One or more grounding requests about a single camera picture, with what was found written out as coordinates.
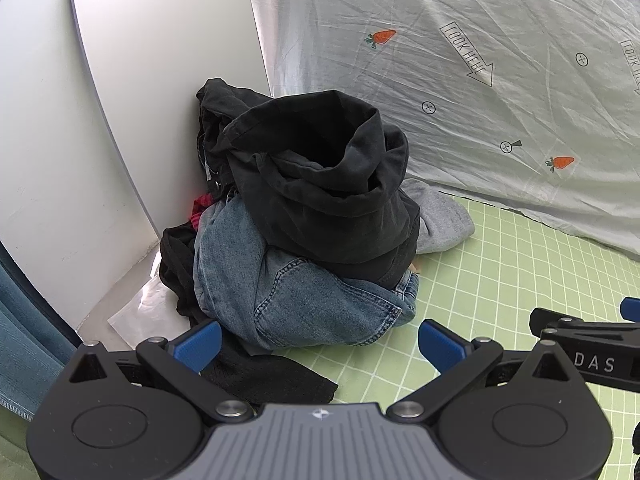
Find grey garment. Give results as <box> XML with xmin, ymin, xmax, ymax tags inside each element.
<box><xmin>400</xmin><ymin>177</ymin><xmax>476</xmax><ymax>256</ymax></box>

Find red garment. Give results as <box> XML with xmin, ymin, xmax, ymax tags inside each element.
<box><xmin>189</xmin><ymin>192</ymin><xmax>217</xmax><ymax>234</ymax></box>

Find white carrot-print quilt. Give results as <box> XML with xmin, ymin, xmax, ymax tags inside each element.
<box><xmin>242</xmin><ymin>0</ymin><xmax>640</xmax><ymax>262</ymax></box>

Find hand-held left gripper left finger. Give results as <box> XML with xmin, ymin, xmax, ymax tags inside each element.
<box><xmin>65</xmin><ymin>320</ymin><xmax>257</xmax><ymax>422</ymax></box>

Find green checked bed sheet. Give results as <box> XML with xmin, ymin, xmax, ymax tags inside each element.
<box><xmin>0</xmin><ymin>195</ymin><xmax>640</xmax><ymax>480</ymax></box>

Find clear plastic sheet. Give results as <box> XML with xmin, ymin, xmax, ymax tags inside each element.
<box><xmin>107</xmin><ymin>245</ymin><xmax>201</xmax><ymax>352</ymax></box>

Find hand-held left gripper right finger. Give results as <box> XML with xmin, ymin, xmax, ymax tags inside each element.
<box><xmin>386</xmin><ymin>319</ymin><xmax>576</xmax><ymax>422</ymax></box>

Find white rounded board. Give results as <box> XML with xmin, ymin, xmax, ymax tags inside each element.
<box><xmin>69</xmin><ymin>0</ymin><xmax>274</xmax><ymax>248</ymax></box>

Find black thin garment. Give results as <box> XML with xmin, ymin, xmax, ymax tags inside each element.
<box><xmin>159</xmin><ymin>225</ymin><xmax>340</xmax><ymax>406</ymax></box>

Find black long-sleeved garment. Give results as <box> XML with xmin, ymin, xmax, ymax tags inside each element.
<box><xmin>220</xmin><ymin>89</ymin><xmax>422</xmax><ymax>292</ymax></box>

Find blue jeans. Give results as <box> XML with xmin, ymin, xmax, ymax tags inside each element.
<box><xmin>192</xmin><ymin>187</ymin><xmax>421</xmax><ymax>352</ymax></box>

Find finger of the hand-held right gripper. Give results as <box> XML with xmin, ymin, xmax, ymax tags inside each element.
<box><xmin>529</xmin><ymin>297</ymin><xmax>640</xmax><ymax>350</ymax></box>

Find teal fabric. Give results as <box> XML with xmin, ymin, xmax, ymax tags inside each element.
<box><xmin>0</xmin><ymin>244</ymin><xmax>82</xmax><ymax>422</ymax></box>

